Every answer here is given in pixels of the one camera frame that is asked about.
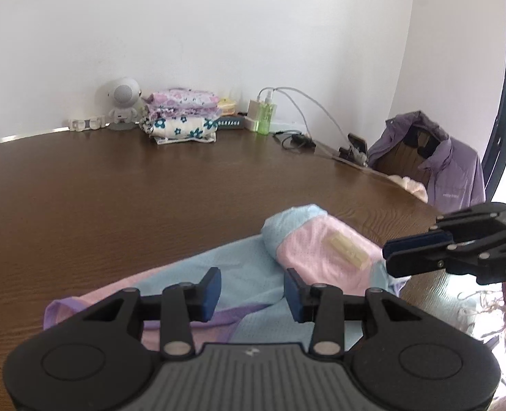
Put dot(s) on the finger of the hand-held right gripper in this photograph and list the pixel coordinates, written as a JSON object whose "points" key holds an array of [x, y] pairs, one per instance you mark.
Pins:
{"points": [[415, 245], [471, 218]]}

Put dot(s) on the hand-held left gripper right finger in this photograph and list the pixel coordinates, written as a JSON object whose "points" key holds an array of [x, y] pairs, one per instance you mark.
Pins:
{"points": [[293, 295]]}

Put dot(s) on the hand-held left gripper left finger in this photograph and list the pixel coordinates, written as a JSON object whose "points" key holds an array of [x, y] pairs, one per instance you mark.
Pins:
{"points": [[210, 293]]}

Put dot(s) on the pink and blue mesh garment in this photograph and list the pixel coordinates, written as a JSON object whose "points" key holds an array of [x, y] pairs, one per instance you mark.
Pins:
{"points": [[313, 239]]}

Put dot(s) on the purple jacket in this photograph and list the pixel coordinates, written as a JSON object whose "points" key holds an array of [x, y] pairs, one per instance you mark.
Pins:
{"points": [[454, 175]]}

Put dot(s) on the pink fluffy cloth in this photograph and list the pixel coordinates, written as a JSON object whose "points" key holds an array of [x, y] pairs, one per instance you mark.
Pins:
{"points": [[409, 186]]}

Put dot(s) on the wooden chair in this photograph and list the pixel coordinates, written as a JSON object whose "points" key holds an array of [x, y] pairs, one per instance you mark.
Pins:
{"points": [[407, 154]]}

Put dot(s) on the black phone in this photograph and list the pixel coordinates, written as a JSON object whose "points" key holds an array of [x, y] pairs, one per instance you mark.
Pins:
{"points": [[358, 142]]}

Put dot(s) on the white floral folded cloth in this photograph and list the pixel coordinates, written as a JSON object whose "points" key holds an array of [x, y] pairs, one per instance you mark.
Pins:
{"points": [[180, 130]]}

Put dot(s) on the white power strip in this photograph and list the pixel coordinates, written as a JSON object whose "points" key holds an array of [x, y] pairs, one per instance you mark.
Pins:
{"points": [[285, 125]]}

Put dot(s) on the black box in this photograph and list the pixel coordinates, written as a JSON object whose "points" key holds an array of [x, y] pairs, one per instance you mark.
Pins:
{"points": [[231, 122]]}

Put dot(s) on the green spray bottle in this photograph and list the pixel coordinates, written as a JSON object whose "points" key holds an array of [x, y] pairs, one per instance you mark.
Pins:
{"points": [[265, 120]]}

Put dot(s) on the purple ruffled folded cloth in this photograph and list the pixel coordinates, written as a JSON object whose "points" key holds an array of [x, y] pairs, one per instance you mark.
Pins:
{"points": [[184, 112]]}

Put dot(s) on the yellow packet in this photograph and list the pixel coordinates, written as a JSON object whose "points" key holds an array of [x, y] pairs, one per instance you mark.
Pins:
{"points": [[226, 106]]}

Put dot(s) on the white charger block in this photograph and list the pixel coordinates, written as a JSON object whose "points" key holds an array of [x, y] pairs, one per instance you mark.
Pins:
{"points": [[254, 109]]}

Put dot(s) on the purple floral folded cloth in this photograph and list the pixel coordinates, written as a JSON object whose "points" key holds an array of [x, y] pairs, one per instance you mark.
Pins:
{"points": [[180, 97]]}

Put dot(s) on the white clip holder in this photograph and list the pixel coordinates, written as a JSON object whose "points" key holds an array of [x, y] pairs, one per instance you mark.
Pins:
{"points": [[88, 123]]}

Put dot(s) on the white robot speaker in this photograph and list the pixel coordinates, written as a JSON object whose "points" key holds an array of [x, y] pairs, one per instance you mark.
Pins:
{"points": [[122, 94]]}

